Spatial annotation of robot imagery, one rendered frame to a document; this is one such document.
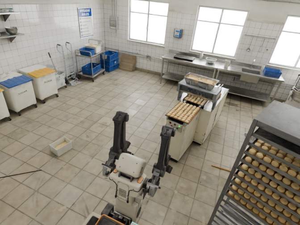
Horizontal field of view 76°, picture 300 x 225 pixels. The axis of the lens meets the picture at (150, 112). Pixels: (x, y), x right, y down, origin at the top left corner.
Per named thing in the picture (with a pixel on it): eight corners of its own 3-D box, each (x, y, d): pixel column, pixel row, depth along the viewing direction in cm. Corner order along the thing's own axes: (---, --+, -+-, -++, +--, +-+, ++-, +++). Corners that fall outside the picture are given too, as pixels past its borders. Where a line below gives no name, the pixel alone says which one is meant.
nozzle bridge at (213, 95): (182, 93, 391) (185, 77, 373) (217, 105, 360) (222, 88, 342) (175, 99, 367) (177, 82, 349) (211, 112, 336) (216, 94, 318)
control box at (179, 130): (168, 126, 313) (169, 119, 306) (181, 131, 303) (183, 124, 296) (167, 127, 310) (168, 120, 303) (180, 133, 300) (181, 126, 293)
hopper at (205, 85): (188, 79, 368) (189, 72, 361) (217, 87, 344) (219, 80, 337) (182, 83, 347) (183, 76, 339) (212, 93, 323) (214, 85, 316)
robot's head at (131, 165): (136, 179, 148) (143, 160, 150) (113, 169, 154) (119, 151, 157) (142, 177, 162) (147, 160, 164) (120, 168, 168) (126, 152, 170)
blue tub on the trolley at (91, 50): (84, 52, 602) (84, 47, 594) (95, 54, 592) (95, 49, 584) (78, 54, 578) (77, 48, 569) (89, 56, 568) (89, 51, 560)
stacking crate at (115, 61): (109, 60, 737) (109, 55, 726) (118, 63, 725) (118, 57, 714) (100, 64, 689) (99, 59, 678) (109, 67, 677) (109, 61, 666)
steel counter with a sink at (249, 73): (158, 83, 641) (162, 45, 577) (165, 77, 697) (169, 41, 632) (270, 110, 540) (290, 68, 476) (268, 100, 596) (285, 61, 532)
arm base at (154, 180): (145, 182, 155) (159, 188, 152) (148, 173, 158) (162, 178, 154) (147, 183, 163) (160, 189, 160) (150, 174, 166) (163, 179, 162)
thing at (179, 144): (177, 137, 403) (185, 99, 356) (192, 143, 389) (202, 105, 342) (160, 156, 352) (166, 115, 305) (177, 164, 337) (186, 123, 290)
